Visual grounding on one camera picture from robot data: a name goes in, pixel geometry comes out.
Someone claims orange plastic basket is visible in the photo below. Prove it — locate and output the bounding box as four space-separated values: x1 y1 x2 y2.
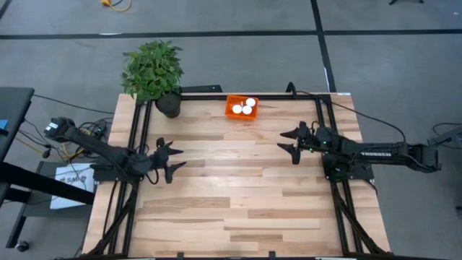
225 94 260 121

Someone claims tangled floor cable bundle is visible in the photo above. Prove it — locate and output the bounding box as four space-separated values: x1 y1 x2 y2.
14 118 113 163

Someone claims black side desk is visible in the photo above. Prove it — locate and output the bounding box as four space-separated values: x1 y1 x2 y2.
0 86 97 254

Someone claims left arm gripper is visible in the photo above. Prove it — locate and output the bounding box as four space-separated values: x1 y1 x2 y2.
150 136 188 185

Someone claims grey floor stand base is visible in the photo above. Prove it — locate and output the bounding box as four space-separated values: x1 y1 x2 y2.
427 122 462 150

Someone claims yellow floor cable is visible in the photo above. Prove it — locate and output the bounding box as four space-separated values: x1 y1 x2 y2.
100 0 133 13

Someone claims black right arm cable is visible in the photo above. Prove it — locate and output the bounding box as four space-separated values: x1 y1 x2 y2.
295 90 408 144

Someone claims black floor cable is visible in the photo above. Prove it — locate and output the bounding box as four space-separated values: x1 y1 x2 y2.
32 93 115 116

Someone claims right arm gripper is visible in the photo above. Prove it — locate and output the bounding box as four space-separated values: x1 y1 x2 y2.
276 121 328 166

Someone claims black plant pot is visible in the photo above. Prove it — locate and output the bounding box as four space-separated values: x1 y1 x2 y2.
154 92 182 119

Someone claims black flat bar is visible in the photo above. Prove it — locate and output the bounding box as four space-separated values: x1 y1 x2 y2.
180 84 223 94

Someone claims green leafy plant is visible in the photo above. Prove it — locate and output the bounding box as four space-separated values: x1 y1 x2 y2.
121 39 184 103

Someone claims black aluminium rig frame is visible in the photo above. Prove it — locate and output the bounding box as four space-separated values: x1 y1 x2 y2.
82 92 391 260

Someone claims white printed paper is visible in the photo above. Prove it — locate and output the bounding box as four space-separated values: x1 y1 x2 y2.
50 162 97 210

